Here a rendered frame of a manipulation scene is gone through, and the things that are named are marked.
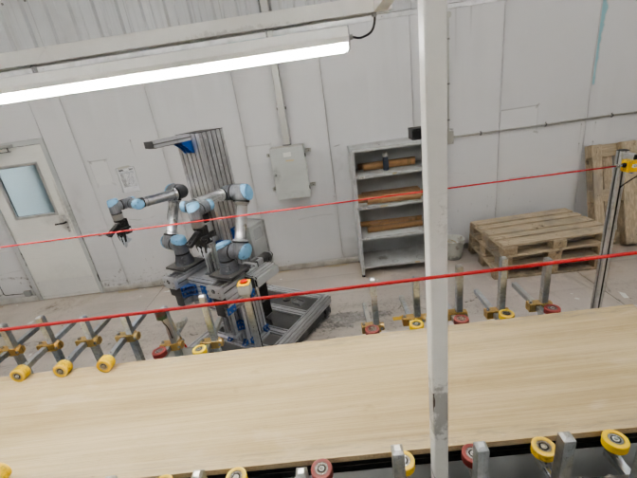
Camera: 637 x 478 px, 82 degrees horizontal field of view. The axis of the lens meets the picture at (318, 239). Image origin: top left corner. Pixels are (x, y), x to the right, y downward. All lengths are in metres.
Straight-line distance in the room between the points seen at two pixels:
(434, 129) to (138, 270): 5.00
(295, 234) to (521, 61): 3.27
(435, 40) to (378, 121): 3.63
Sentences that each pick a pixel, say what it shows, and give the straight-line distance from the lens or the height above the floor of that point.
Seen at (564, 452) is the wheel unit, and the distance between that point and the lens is 1.44.
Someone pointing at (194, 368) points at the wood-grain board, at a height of 0.90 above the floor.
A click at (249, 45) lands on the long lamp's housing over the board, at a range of 1.51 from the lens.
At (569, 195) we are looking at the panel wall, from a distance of 5.59.
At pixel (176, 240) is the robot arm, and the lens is 3.06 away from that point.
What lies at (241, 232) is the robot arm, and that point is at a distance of 2.62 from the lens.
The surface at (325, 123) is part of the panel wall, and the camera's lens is 4.47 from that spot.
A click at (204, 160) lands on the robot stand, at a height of 1.84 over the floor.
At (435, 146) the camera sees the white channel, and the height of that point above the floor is 2.02.
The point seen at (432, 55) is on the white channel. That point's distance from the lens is 0.91.
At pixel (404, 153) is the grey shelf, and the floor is 1.37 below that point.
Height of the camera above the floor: 2.17
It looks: 22 degrees down
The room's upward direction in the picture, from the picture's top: 8 degrees counter-clockwise
